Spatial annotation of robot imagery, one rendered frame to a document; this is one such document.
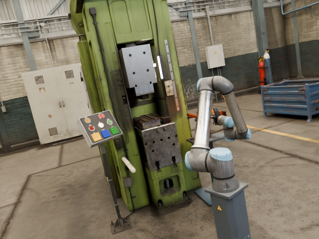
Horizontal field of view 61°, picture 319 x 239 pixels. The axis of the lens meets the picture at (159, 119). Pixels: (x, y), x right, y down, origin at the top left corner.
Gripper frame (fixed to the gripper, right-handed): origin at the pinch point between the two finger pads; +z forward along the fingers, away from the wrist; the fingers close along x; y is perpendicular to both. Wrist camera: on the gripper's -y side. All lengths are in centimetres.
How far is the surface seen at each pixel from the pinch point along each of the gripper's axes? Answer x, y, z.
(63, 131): -204, 61, 545
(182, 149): -23, 41, 44
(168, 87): -27, -34, 42
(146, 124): -62, -2, 27
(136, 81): -63, -47, 27
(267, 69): 458, 12, 526
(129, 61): -66, -68, 27
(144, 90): -58, -37, 27
